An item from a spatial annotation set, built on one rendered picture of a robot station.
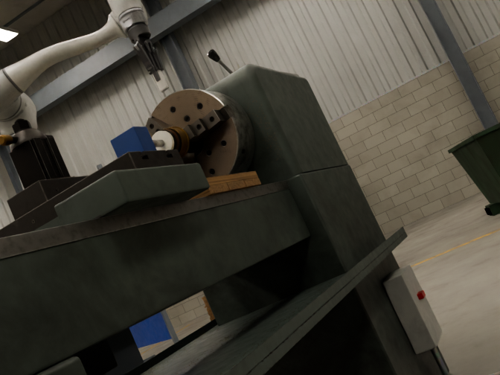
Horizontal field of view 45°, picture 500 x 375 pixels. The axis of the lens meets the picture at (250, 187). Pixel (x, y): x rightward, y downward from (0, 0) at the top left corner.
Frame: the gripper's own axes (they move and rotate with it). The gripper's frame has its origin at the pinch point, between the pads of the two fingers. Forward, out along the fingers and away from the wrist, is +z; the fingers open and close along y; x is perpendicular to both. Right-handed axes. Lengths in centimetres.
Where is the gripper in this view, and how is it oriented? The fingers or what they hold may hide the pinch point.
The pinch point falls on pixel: (161, 81)
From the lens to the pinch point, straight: 214.0
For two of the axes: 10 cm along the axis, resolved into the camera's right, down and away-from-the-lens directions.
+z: 4.2, 9.0, -1.0
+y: -4.0, 0.8, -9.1
